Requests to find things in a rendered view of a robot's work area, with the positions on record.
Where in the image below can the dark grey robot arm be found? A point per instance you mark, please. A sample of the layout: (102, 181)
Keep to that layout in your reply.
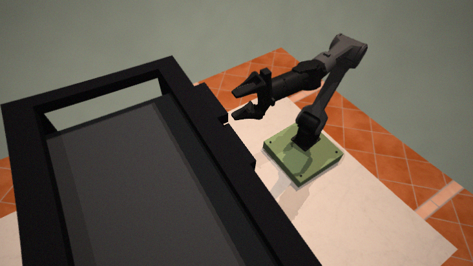
(307, 76)

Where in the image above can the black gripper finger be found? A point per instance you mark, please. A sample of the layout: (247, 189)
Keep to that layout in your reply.
(248, 111)
(255, 83)

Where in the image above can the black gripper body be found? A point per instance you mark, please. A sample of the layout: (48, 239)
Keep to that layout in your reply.
(276, 90)

